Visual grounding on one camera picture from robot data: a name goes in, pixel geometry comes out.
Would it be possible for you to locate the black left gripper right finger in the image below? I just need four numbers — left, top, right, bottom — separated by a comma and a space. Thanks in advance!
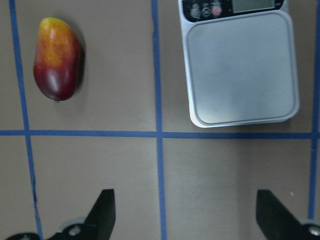
255, 189, 302, 240

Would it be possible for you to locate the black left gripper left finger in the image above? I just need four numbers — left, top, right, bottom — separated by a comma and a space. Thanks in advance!
83, 189, 116, 240

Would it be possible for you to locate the red yellow mango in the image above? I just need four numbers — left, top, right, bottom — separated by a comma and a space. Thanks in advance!
33, 17, 82, 102

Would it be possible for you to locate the brown paper table cover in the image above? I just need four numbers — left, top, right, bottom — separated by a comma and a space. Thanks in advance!
0, 0, 320, 240

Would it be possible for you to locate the silver digital kitchen scale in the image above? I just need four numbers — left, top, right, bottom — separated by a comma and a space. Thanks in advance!
178, 0, 300, 128

